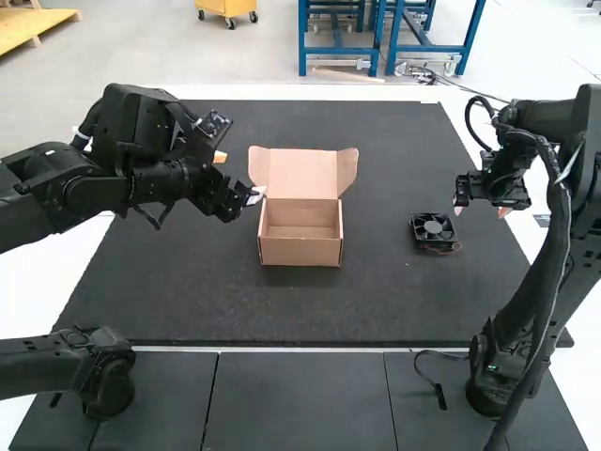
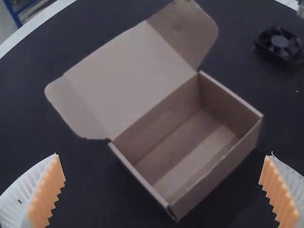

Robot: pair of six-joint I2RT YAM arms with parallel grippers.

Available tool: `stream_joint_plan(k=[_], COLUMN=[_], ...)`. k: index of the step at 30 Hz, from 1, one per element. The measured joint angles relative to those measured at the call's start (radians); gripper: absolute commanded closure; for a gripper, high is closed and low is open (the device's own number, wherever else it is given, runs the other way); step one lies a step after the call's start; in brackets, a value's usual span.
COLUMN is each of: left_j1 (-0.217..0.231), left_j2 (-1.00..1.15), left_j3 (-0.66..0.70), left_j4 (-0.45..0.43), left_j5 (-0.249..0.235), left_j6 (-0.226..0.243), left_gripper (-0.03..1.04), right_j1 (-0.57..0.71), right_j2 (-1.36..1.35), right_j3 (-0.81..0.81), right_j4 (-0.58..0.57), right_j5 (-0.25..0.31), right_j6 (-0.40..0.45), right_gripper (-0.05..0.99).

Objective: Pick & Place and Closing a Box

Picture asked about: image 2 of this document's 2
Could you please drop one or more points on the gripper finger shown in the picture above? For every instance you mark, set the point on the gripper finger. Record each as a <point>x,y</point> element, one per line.
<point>285,194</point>
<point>28,202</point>

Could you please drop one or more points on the black square fan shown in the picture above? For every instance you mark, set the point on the black square fan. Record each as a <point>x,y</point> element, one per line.
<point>278,45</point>

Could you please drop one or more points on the cardboard box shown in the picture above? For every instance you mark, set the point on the cardboard box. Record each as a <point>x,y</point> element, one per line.
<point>142,95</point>

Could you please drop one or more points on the black mat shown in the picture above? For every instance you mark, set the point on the black mat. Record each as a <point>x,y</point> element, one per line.
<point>47,59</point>

